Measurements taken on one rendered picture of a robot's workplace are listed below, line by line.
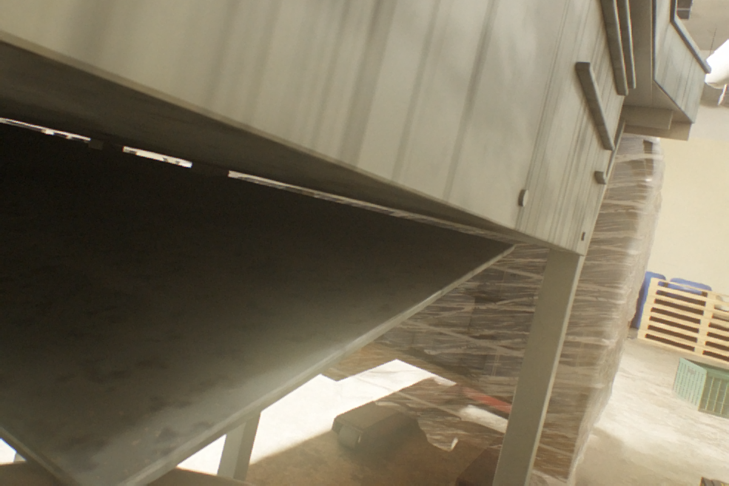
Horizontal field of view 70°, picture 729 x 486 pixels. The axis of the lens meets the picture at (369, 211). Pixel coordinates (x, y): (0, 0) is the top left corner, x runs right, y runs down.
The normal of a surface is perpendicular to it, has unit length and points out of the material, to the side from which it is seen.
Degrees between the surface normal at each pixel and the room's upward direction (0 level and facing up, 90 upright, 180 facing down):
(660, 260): 90
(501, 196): 90
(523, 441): 90
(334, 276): 14
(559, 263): 90
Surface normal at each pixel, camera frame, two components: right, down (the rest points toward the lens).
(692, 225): -0.47, -0.11
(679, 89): 0.68, 0.16
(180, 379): 0.11, -0.97
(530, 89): 0.85, 0.21
